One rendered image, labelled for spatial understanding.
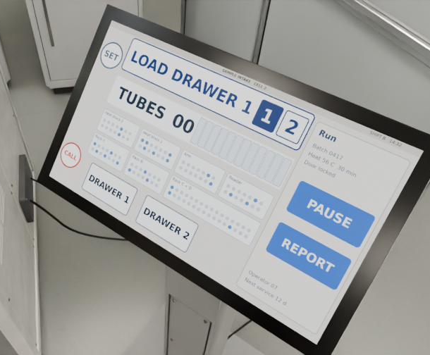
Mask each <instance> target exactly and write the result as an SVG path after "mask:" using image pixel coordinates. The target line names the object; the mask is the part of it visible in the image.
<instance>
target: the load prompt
mask: <svg viewBox="0 0 430 355"><path fill-rule="evenodd" d="M120 69H121V70H124V71H125V72H127V73H130V74H132V75H134V76H136V77H138V78H140V79H142V80H145V81H147V82H149V83H151V84H153V85H156V86H157V87H160V88H162V89H165V90H166V91H168V92H170V93H172V94H175V95H177V96H179V97H181V98H183V99H185V100H188V101H190V102H192V103H194V104H196V105H198V106H201V107H202V108H205V109H207V110H208V111H211V112H213V113H215V114H217V115H219V116H222V117H224V118H226V119H228V120H230V121H233V122H234V123H237V124H239V125H241V126H243V127H246V128H247V129H249V130H251V131H254V132H256V133H258V134H260V135H262V136H264V137H267V138H269V139H271V140H273V141H275V142H278V143H279V144H282V145H283V146H285V147H288V148H290V149H292V150H294V151H296V152H299V150H300V148H301V146H302V144H303V142H304V140H305V138H306V136H307V134H308V132H309V130H310V128H311V126H312V124H313V122H314V120H315V118H316V116H317V115H316V114H313V113H311V112H309V111H306V110H304V109H302V108H299V107H297V106H294V105H292V104H289V103H288V102H286V101H283V100H280V99H278V98H276V97H274V96H271V95H269V94H266V93H264V92H261V91H259V90H258V89H255V88H253V87H250V86H248V85H245V84H243V83H241V82H238V81H236V80H234V79H231V78H229V77H226V76H225V75H222V74H220V73H217V72H215V71H213V70H210V69H208V68H205V67H204V66H201V65H199V64H196V63H193V62H192V61H189V60H187V59H185V58H182V57H180V56H177V55H175V54H172V53H171V52H168V51H166V50H163V49H161V48H159V47H157V46H154V45H152V44H149V43H147V42H144V41H142V40H141V39H138V38H136V37H133V39H132V42H131V43H130V46H129V48H128V51H127V54H126V55H125V58H124V60H123V63H122V65H121V68H120Z"/></svg>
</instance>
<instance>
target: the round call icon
mask: <svg viewBox="0 0 430 355"><path fill-rule="evenodd" d="M85 150H86V148H84V147H82V146H80V145H79V144H77V143H75V142H74V141H72V140H70V139H69V138H67V137H66V138H65V140H64V143H63V146H62V147H61V150H60V153H59V156H58V158H57V160H56V162H57V163H59V164H61V165H62V166H64V167H66V168H67V169H69V170H71V171H72V172H74V173H76V171H77V169H78V166H79V164H80V161H81V159H82V156H83V154H84V152H85Z"/></svg>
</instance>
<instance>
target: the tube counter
mask: <svg viewBox="0 0 430 355"><path fill-rule="evenodd" d="M166 132H167V133H169V134H171V135H173V136H174V137H177V138H178V139H181V140H183V141H184V142H187V143H188V144H191V145H193V146H194V147H197V148H198V149H201V150H202V151H205V152H206V153H208V154H210V155H212V156H214V157H216V158H218V159H220V160H222V161H224V162H226V163H228V164H230V165H232V166H234V167H236V168H238V169H239V170H241V171H243V172H245V173H247V174H249V175H251V176H253V177H255V178H257V179H259V180H261V181H263V182H265V183H267V184H269V185H271V186H272V187H275V188H276V189H279V190H280V188H281V186H282V184H283V182H284V180H285V178H286V176H287V174H288V172H289V170H290V168H291V166H292V164H293V162H294V160H295V159H293V158H291V157H289V156H286V155H285V154H282V153H281V152H278V151H276V150H274V149H272V148H270V147H268V146H266V145H263V144H261V143H259V142H257V141H255V140H253V139H251V138H249V137H246V136H244V135H242V134H240V133H239V132H236V131H234V130H232V129H230V128H228V127H226V126H224V125H222V124H219V123H217V122H215V121H213V120H211V119H209V118H207V117H204V116H202V115H200V114H198V113H196V112H194V111H192V110H190V109H188V108H186V107H184V106H181V105H180V104H178V106H177V108H176V111H175V113H174V114H173V117H172V119H171V122H170V124H169V126H168V129H167V131H166Z"/></svg>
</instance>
